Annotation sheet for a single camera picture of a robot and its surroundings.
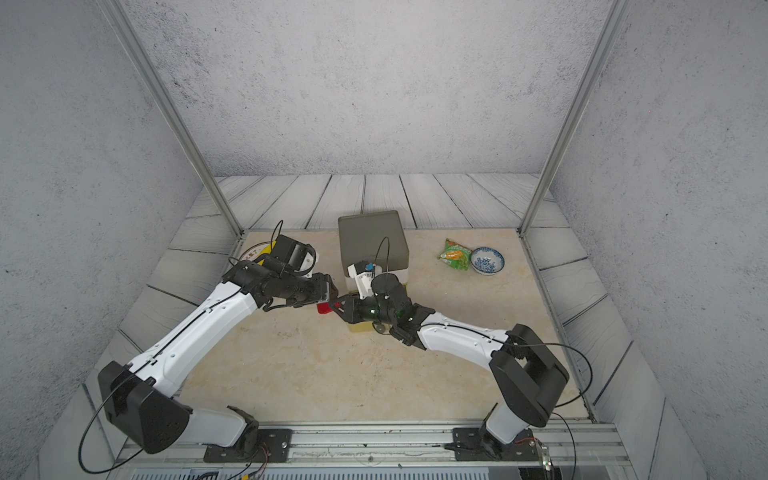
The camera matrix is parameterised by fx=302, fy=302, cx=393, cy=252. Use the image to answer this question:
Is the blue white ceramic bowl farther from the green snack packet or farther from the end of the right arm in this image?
the end of the right arm

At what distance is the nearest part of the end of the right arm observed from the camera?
0.62 m

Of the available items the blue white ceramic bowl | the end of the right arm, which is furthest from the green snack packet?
the end of the right arm
